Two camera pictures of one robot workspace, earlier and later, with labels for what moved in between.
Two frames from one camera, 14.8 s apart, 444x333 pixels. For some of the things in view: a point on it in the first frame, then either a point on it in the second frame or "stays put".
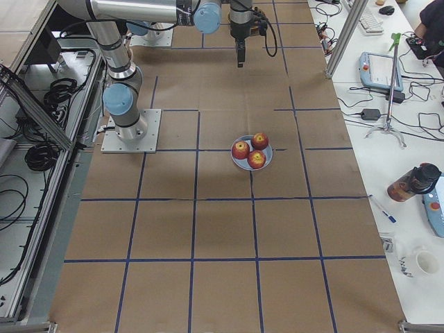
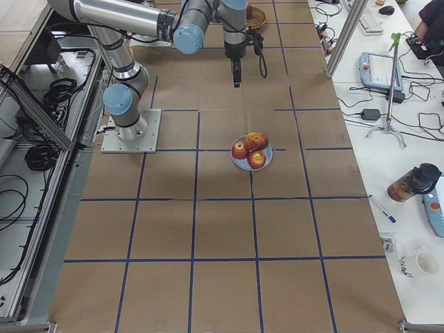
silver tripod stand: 396,38 stays put
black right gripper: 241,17 → 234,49
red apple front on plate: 256,159 stays put
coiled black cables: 57,98 stays put
